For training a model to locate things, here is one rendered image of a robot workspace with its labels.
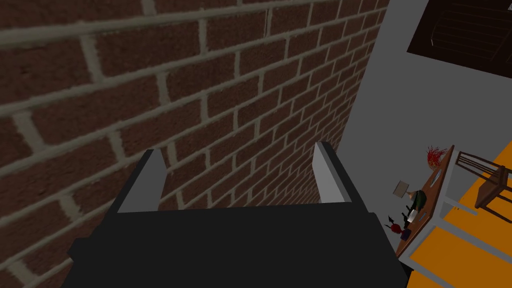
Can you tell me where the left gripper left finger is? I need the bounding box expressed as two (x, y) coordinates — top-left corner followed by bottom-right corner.
(107, 148), (168, 214)

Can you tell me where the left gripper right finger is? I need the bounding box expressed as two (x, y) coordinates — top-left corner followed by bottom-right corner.
(311, 141), (369, 213)

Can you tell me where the brown wooden desk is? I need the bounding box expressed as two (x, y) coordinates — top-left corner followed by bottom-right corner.
(384, 144), (479, 274)

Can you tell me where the brown wooden chair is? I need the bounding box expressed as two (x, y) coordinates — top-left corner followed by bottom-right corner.
(454, 151), (512, 224)

